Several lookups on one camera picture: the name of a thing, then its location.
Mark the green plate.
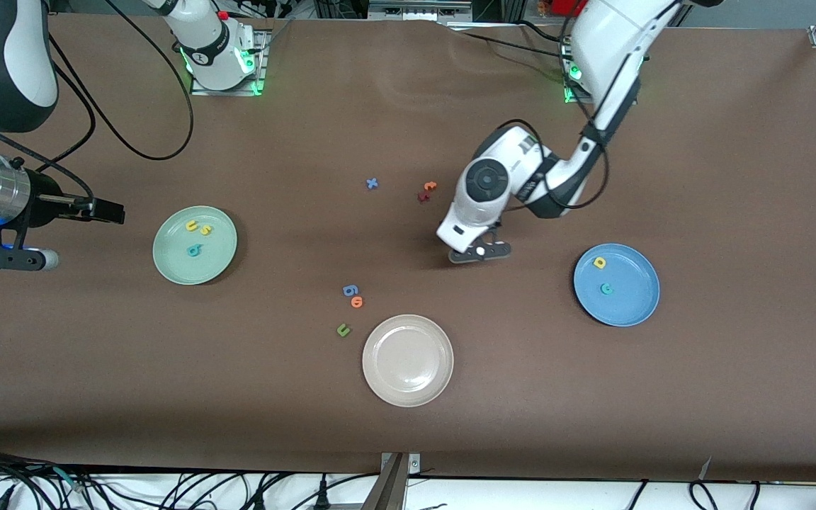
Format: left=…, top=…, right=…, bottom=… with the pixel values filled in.
left=152, top=205, right=239, bottom=286

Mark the beige plate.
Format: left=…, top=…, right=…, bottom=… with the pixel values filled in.
left=362, top=314, right=455, bottom=408

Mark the blue plate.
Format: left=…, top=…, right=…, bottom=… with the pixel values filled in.
left=573, top=243, right=661, bottom=327

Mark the brown table cover sheet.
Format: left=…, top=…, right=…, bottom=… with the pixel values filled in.
left=0, top=11, right=816, bottom=484

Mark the red box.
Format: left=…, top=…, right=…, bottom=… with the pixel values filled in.
left=537, top=0, right=589, bottom=18

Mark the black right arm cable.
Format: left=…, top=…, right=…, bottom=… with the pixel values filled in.
left=0, top=0, right=194, bottom=206

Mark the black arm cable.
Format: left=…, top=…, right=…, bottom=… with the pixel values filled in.
left=0, top=0, right=194, bottom=206
left=493, top=0, right=685, bottom=213

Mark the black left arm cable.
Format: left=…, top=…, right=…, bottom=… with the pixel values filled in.
left=493, top=0, right=685, bottom=213

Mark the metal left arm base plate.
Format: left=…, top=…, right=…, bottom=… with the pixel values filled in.
left=561, top=35, right=579, bottom=104

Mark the black table cable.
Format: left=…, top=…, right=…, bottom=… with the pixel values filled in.
left=450, top=20, right=575, bottom=61

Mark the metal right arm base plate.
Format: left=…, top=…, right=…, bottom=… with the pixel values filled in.
left=190, top=28, right=271, bottom=96

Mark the aluminium frame rail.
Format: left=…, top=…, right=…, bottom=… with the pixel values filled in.
left=368, top=0, right=476, bottom=22

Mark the metal profile bracket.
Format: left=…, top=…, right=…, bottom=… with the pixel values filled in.
left=360, top=452, right=423, bottom=510

